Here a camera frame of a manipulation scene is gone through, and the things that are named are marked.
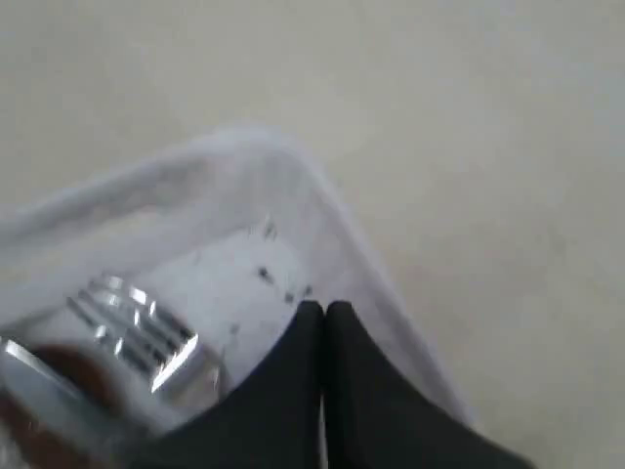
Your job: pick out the silver metal fork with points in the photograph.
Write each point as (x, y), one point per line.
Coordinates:
(139, 331)

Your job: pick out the brown wooden spoon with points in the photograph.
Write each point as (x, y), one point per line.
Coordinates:
(38, 447)

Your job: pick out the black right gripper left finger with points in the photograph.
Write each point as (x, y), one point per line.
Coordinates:
(270, 420)

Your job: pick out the white perforated plastic basket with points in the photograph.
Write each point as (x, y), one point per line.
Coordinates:
(231, 232)

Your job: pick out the silver metal table knife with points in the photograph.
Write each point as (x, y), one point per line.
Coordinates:
(57, 402)

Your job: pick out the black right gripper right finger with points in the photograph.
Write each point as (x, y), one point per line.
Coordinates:
(375, 418)

